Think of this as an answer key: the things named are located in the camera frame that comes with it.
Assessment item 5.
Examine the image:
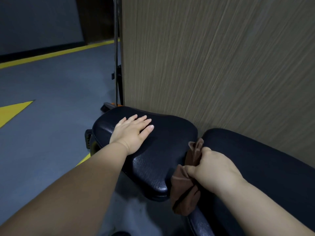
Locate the person's right hand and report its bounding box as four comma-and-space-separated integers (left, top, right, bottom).
184, 147, 244, 195

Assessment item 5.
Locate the person's left hand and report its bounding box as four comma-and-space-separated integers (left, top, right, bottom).
109, 114, 154, 156

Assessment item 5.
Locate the brown cleaning cloth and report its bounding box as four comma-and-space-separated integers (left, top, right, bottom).
170, 138, 205, 216

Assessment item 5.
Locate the person's left forearm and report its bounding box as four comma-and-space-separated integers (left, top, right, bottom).
0, 141, 130, 236

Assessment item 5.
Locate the person's right forearm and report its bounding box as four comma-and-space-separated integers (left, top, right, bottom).
217, 177, 315, 236

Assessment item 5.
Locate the black leather chair headrest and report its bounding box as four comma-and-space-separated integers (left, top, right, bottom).
90, 106, 198, 202

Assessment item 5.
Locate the black fabric chair backrest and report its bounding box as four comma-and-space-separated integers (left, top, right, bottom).
194, 128, 315, 236

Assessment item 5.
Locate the glossy black chair armrest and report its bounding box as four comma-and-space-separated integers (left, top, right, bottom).
187, 207, 215, 236

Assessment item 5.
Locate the black metal stand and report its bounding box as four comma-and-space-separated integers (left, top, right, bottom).
100, 0, 125, 113

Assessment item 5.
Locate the wooden panel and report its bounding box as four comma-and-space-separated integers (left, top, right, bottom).
120, 0, 315, 168

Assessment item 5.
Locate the black ribbed headrest bracket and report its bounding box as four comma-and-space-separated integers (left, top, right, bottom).
85, 129, 93, 151

